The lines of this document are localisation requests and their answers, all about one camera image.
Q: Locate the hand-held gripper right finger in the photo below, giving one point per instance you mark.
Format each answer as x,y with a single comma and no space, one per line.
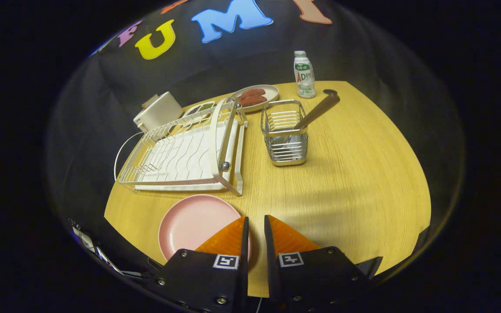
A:
270,269

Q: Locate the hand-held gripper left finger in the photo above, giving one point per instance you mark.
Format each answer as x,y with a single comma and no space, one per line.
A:
244,269

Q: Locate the pink plate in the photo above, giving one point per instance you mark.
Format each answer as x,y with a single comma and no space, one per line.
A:
189,226

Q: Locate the white divided dish with beans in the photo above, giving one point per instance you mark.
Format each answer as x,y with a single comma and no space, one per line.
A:
198,108

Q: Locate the beige round plate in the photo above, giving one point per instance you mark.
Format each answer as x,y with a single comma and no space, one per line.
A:
270,92

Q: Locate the white drip tray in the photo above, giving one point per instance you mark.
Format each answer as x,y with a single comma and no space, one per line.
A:
189,161

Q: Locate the red meat slice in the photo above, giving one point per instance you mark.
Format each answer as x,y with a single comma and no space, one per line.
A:
252,93
254,101

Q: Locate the white toaster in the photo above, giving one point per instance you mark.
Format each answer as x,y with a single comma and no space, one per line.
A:
163,111

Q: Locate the brown toast slice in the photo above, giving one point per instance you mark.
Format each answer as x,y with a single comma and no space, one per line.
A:
149,102

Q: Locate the white drink bottle green label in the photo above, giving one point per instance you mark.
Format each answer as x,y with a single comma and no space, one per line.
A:
305,76

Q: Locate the black backdrop cloth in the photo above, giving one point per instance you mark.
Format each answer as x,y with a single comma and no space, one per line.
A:
102,108

